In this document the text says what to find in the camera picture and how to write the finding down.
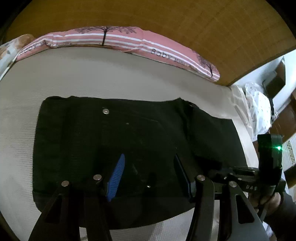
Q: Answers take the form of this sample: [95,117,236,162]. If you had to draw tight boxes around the black pants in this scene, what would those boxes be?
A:
[33,96,247,230]

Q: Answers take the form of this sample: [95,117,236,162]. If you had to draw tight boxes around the person right hand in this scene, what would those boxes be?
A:
[248,192,281,215]

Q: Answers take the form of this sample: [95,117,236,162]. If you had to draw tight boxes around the white floral blanket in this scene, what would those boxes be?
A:
[230,82,271,142]

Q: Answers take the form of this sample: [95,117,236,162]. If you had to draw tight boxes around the beige textured bed sheet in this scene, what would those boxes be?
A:
[1,47,258,240]

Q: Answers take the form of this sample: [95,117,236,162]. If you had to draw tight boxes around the pink striped baby pillow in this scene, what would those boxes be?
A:
[16,26,220,82]

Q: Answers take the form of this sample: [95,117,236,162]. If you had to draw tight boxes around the floral patterned pillow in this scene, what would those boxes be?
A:
[0,34,35,79]

